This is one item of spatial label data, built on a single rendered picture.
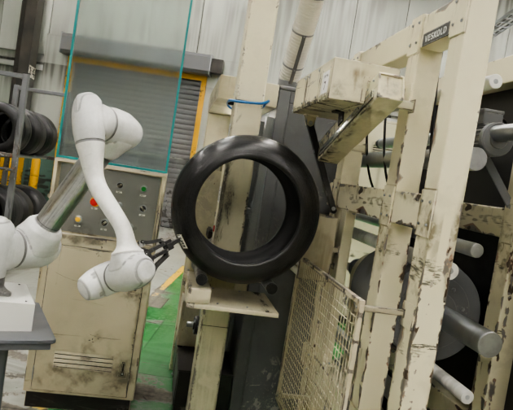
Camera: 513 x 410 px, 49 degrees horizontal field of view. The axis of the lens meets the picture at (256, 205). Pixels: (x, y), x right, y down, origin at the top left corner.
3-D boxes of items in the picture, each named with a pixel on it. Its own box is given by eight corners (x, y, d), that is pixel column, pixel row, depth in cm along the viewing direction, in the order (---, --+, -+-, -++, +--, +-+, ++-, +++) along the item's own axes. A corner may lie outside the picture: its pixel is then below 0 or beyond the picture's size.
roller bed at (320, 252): (287, 270, 277) (297, 210, 275) (317, 274, 279) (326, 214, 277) (296, 278, 257) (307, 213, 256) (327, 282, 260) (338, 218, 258)
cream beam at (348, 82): (291, 112, 257) (295, 80, 256) (344, 122, 261) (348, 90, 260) (326, 98, 197) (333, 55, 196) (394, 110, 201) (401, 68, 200)
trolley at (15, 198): (-7, 251, 652) (15, 84, 642) (48, 259, 655) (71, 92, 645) (-69, 271, 520) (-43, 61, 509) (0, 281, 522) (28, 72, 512)
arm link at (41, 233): (-11, 249, 224) (32, 249, 244) (10, 278, 218) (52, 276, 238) (98, 94, 206) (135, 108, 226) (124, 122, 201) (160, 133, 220)
